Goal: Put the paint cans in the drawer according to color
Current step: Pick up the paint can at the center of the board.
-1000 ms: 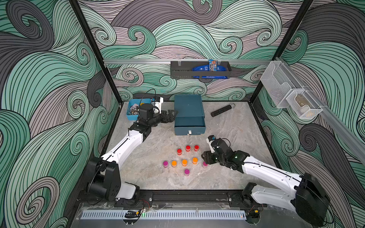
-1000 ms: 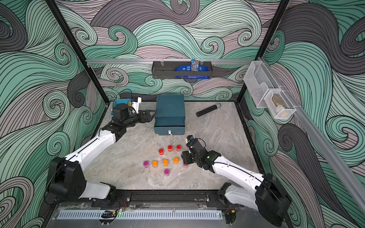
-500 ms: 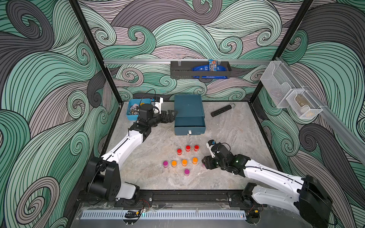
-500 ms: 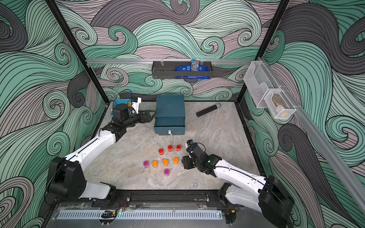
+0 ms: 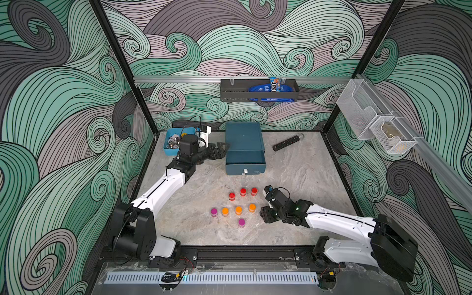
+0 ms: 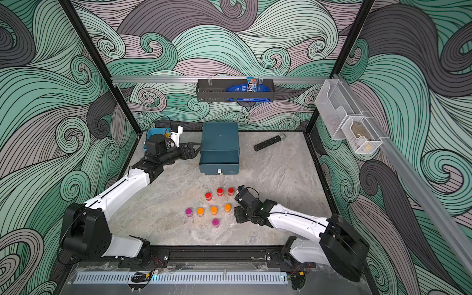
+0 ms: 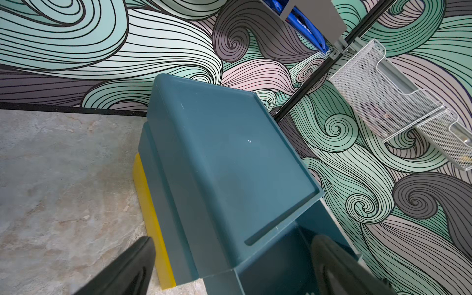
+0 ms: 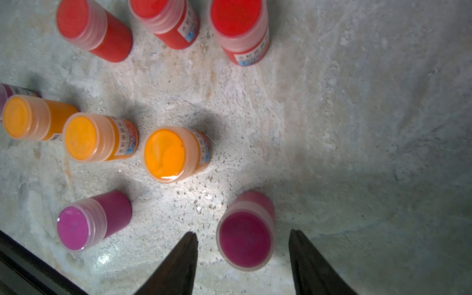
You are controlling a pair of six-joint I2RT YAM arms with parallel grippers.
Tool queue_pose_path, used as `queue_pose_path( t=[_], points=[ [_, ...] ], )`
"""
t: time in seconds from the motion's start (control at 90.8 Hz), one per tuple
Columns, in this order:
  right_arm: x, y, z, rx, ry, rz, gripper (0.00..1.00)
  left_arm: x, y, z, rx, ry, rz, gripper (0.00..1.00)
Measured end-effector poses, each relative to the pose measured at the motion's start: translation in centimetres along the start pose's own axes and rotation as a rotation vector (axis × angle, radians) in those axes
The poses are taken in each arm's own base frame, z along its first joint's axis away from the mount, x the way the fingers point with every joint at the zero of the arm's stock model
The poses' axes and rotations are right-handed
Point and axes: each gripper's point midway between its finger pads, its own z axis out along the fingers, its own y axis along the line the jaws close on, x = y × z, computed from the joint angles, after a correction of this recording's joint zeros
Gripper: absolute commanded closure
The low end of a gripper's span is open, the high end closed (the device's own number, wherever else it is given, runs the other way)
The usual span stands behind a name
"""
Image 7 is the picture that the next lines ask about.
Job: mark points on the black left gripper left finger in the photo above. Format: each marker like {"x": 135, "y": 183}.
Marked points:
{"x": 129, "y": 274}

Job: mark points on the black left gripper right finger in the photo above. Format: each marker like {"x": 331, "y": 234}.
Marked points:
{"x": 338, "y": 273}

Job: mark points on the teal drawer cabinet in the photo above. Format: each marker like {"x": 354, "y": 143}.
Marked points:
{"x": 224, "y": 195}

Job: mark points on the blue snack bag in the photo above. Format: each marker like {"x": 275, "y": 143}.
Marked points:
{"x": 300, "y": 23}

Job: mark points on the clear wall bin large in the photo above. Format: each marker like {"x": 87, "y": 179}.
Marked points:
{"x": 383, "y": 97}

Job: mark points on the clear wall bin small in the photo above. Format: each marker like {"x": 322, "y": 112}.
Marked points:
{"x": 444, "y": 131}

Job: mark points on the black corner frame post right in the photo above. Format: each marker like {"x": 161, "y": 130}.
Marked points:
{"x": 367, "y": 22}

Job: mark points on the black wall shelf basket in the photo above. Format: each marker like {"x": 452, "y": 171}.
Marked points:
{"x": 324, "y": 16}

